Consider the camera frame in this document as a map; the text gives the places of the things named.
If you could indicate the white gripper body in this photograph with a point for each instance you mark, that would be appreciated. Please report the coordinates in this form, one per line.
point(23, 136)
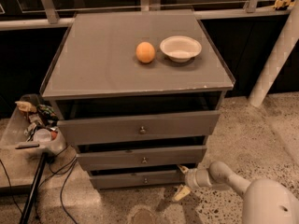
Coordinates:
point(192, 178)

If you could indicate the grey bottom drawer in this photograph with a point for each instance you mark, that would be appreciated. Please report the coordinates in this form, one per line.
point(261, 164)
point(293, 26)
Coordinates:
point(132, 180)

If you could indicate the grey drawer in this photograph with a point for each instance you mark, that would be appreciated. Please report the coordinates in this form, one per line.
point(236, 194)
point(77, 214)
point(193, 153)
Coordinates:
point(138, 128)
point(147, 157)
point(132, 180)

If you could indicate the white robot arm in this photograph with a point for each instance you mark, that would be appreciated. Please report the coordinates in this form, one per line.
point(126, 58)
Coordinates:
point(265, 201)

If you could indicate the grey middle drawer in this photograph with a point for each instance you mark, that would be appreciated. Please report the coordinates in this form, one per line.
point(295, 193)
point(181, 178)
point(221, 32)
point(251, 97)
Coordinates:
point(147, 157)

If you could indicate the grey top drawer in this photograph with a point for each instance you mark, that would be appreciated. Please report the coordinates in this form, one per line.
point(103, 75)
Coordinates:
point(138, 128)

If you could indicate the grey drawer cabinet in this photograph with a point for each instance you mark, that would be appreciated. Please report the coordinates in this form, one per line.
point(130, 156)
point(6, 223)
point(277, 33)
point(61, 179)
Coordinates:
point(96, 75)

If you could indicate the white paper bowl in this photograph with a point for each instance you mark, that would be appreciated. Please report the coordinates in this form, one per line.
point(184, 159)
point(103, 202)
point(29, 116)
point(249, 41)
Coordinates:
point(180, 49)

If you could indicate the orange ball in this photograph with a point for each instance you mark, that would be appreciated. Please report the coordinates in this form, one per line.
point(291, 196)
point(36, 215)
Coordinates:
point(145, 52)

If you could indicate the assorted items in bin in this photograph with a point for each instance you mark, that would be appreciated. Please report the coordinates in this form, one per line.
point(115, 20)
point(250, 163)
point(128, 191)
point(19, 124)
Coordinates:
point(42, 121)

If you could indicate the black stand pole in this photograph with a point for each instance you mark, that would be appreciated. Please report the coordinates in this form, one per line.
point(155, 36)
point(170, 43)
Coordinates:
point(33, 190)

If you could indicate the white diagonal support post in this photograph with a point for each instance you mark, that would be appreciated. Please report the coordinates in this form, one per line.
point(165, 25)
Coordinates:
point(284, 45)

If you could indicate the yellow clamp on rail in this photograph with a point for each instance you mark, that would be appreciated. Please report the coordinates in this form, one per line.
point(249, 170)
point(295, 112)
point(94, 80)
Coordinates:
point(281, 4)

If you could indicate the metal railing frame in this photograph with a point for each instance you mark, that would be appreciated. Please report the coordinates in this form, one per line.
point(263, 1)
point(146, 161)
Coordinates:
point(35, 14)

